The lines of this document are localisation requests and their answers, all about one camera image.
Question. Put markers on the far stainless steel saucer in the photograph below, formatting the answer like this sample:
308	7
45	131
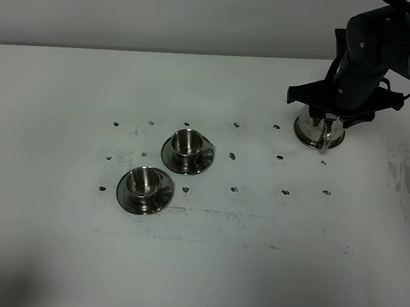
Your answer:
184	166

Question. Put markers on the near stainless steel saucer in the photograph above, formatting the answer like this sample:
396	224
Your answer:
138	207

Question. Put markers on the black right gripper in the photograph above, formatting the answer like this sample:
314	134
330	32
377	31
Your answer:
349	88

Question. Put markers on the stainless steel saucer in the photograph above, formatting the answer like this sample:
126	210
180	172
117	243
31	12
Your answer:
138	207
184	166

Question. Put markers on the stainless steel teacup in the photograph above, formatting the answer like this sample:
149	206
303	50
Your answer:
190	144
146	183

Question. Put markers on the stainless steel teapot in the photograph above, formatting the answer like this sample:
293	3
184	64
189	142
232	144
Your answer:
329	132

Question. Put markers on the far stainless steel teacup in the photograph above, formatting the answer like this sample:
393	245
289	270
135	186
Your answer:
190	144

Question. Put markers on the near stainless steel teacup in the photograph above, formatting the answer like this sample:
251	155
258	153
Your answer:
146	183

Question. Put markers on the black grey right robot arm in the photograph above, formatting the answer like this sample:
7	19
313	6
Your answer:
382	37

